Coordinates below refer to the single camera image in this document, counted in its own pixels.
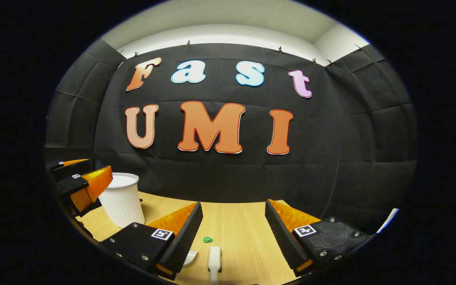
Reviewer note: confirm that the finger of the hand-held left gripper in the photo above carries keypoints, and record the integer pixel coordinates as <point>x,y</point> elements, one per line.
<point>73,184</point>
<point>69,168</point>

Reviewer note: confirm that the green paper scrap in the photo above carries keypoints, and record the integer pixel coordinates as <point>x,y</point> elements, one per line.
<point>208,239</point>

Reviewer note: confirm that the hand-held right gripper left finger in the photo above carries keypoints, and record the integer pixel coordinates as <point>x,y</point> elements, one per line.
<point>188,237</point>

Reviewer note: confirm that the white ribbed garbage bin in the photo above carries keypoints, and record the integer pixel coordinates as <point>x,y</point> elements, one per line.
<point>121,202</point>

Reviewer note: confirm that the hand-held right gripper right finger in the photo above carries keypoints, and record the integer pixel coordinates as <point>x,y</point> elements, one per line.
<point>281,237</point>

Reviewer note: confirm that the small white broom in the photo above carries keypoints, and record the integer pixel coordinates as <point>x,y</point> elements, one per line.
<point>214,261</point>

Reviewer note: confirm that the white panel edge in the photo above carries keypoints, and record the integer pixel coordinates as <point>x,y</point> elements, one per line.
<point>388,219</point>

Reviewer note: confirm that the wooden desktop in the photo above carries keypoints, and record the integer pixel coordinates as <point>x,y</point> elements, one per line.
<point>236,225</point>

